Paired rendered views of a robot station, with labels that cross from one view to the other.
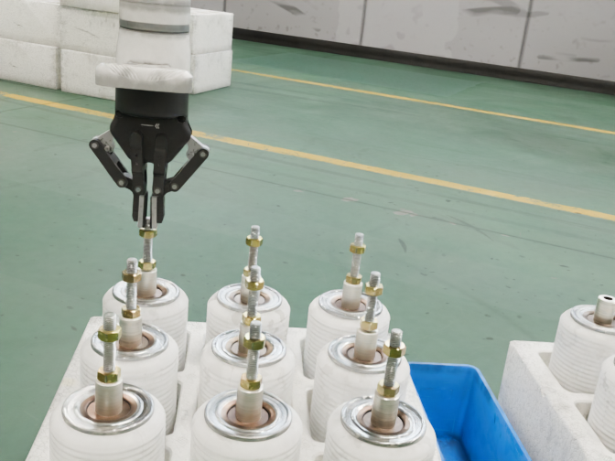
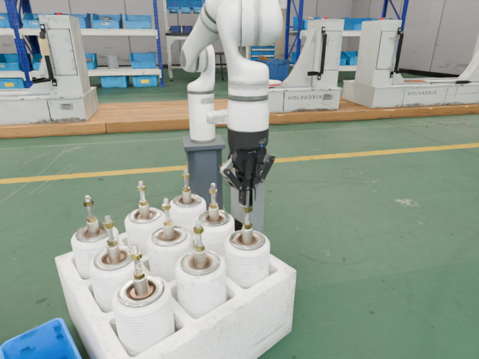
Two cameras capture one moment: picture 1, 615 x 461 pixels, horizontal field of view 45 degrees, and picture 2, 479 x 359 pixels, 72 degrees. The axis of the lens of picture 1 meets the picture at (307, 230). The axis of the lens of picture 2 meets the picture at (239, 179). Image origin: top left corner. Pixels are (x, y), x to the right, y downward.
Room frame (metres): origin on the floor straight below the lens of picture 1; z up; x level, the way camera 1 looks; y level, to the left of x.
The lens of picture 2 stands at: (1.25, -0.17, 0.64)
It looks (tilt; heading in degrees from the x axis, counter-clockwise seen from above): 23 degrees down; 146
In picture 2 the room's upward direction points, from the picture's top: straight up
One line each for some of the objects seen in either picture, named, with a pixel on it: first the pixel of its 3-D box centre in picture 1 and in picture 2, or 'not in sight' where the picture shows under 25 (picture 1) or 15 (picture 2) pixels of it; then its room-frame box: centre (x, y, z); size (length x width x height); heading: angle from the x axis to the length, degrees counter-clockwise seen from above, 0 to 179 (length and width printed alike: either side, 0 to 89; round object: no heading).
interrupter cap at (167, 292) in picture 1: (145, 292); (246, 239); (0.78, 0.18, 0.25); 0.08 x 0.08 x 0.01
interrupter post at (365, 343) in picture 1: (365, 343); (113, 252); (0.68, -0.07, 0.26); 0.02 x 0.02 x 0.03
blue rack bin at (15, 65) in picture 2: not in sight; (11, 62); (-4.66, -0.06, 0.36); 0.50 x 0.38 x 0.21; 157
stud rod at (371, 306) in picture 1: (371, 307); (110, 233); (0.68, -0.07, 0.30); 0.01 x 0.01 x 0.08
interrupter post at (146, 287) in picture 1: (146, 282); (247, 234); (0.78, 0.18, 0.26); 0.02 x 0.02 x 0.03
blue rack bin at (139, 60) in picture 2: not in sight; (143, 60); (-3.98, 1.63, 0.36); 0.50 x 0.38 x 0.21; 158
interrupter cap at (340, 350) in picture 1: (364, 354); (115, 258); (0.68, -0.07, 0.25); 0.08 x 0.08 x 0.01
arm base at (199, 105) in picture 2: not in sight; (202, 117); (0.21, 0.38, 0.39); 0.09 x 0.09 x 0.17; 68
